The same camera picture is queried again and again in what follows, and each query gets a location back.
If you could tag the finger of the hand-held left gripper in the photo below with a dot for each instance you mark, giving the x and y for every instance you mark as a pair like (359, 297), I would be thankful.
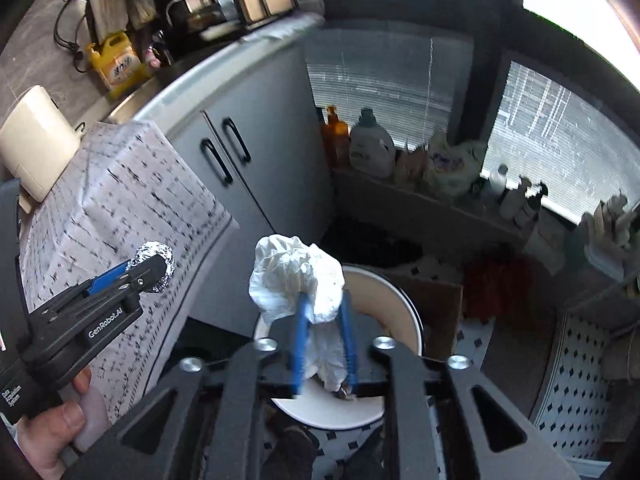
(147, 275)
(107, 277)

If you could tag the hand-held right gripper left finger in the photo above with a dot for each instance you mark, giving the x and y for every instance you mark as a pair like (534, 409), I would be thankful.
(300, 345)

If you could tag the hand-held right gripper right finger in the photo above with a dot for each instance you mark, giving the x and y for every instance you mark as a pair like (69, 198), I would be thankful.
(348, 345)

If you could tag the foil ball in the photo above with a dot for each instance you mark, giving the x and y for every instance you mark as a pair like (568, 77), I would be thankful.
(150, 252)

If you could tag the white round bin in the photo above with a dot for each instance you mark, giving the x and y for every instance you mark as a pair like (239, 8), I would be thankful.
(380, 305)

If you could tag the white tissue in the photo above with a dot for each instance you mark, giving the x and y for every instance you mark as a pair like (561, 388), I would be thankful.
(290, 270)

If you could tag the person's left hand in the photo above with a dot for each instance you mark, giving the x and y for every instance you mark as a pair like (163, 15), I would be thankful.
(50, 435)

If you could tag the patterned white tablecloth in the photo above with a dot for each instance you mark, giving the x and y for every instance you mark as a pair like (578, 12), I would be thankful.
(125, 200)

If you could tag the cardboard box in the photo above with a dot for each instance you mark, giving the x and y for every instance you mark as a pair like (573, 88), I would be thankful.
(440, 310)

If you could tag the person's left leg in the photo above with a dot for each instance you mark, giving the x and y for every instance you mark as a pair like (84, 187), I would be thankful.
(292, 450)

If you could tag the person's leg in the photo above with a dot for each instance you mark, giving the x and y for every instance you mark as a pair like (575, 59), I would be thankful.
(292, 450)
(370, 457)

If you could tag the person's right leg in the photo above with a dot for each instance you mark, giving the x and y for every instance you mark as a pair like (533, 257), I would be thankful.
(370, 457)

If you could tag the red mop head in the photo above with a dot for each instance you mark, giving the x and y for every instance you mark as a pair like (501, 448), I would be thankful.
(495, 287)

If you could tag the white air fryer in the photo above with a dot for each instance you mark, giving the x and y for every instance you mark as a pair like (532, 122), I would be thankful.
(35, 135)

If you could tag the brown floor mat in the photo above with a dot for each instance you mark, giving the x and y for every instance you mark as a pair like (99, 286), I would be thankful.
(515, 360)

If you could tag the pink refill pouch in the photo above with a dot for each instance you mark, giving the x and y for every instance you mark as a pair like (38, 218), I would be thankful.
(410, 167)

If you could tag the white detergent jug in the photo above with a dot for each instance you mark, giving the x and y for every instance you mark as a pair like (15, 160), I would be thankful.
(371, 150)

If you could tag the grey sink cabinet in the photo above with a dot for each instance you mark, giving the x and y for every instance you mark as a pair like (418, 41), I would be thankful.
(280, 125)

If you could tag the white detergent bag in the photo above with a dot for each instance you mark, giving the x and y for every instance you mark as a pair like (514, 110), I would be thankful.
(452, 167)

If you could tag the orange bottle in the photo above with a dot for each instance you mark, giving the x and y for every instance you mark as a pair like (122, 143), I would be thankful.
(335, 137)

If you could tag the yellow detergent bottle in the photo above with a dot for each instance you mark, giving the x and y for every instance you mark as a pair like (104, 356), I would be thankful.
(120, 67)

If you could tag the white pump bottle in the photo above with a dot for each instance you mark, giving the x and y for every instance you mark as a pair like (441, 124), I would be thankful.
(512, 202)

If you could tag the small clear bottle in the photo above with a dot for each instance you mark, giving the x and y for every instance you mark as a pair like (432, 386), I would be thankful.
(497, 182)

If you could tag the small pink bottle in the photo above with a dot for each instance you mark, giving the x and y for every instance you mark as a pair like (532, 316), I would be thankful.
(157, 50)

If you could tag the white window blind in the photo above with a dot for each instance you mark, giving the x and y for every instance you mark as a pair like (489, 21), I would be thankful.
(380, 90)
(565, 135)

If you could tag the hanging plastic bags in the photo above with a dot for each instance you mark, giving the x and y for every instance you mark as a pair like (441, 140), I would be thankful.
(120, 0)

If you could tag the storage rack with gloves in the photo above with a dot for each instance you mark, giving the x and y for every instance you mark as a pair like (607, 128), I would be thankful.
(607, 230)

